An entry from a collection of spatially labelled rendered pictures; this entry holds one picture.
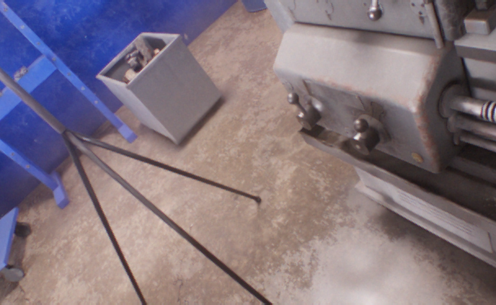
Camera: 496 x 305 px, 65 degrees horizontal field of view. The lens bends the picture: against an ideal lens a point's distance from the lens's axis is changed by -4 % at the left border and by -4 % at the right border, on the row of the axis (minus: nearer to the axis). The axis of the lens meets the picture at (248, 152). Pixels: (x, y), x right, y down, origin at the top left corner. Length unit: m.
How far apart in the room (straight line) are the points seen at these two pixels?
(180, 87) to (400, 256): 1.71
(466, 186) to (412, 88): 0.40
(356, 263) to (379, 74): 0.87
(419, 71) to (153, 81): 1.92
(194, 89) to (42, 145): 1.75
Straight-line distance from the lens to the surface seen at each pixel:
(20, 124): 3.89
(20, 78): 3.28
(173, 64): 2.62
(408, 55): 0.93
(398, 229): 1.65
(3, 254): 3.13
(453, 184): 1.21
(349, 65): 1.02
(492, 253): 1.50
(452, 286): 1.51
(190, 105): 2.70
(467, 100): 0.93
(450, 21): 0.87
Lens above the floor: 1.36
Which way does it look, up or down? 36 degrees down
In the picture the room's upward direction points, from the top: 38 degrees counter-clockwise
